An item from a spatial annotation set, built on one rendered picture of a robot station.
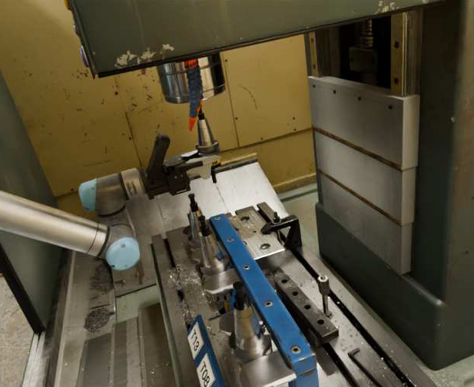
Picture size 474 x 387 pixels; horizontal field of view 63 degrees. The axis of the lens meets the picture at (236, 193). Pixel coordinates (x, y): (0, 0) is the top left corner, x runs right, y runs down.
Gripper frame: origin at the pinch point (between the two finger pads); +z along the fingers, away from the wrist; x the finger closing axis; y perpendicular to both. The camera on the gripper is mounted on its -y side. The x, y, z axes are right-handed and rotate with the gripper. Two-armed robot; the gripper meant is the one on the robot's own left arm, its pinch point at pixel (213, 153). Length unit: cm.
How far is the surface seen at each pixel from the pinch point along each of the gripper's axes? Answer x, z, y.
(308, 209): -77, 62, 75
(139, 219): -86, -28, 54
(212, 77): 7.4, 2.2, -20.2
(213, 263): 35.2, -11.6, 9.4
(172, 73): 5.8, -6.3, -23.0
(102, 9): 32, -18, -37
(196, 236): 23.8, -12.3, 9.0
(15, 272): -21, -65, 28
